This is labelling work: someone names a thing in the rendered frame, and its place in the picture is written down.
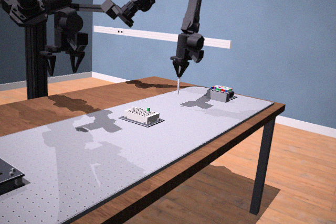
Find white tube carrier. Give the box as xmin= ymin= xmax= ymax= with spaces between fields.
xmin=124 ymin=107 xmax=160 ymax=124

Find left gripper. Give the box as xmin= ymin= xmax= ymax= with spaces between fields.
xmin=170 ymin=45 xmax=192 ymax=78

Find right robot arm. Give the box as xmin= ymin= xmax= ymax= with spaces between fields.
xmin=11 ymin=0 xmax=88 ymax=52

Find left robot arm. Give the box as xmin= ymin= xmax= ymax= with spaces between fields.
xmin=116 ymin=0 xmax=205 ymax=63

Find grey slotted rack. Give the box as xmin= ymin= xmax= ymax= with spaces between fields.
xmin=206 ymin=89 xmax=230 ymax=103

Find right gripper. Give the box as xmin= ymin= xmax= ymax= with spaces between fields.
xmin=40 ymin=29 xmax=85 ymax=76

